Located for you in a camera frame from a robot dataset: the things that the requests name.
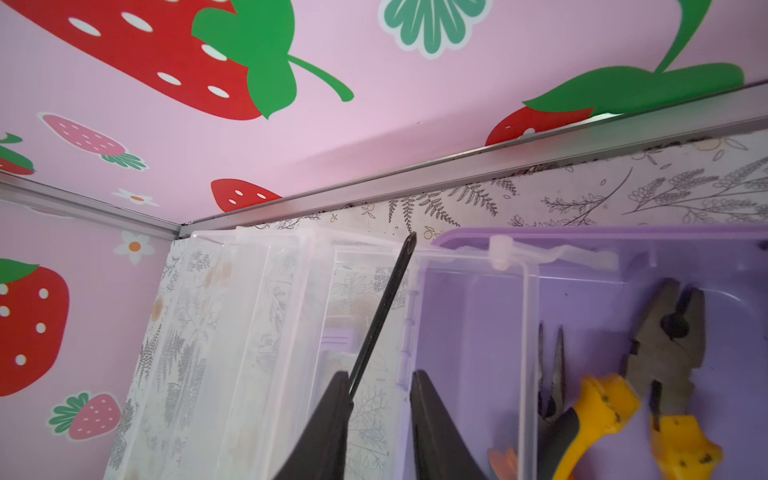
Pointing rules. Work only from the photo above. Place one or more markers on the large orange handled screwdriver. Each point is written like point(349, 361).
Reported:
point(382, 311)

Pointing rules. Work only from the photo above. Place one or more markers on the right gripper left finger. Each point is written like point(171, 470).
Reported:
point(320, 453)

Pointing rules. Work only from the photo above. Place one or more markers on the purple plastic tool box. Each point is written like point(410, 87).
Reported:
point(164, 423)

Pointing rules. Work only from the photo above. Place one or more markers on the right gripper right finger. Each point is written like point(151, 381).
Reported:
point(439, 450)

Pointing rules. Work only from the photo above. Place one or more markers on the orange handled needle-nose pliers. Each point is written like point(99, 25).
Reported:
point(551, 405)

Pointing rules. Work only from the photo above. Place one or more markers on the yellow handled combination pliers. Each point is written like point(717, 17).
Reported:
point(667, 345)

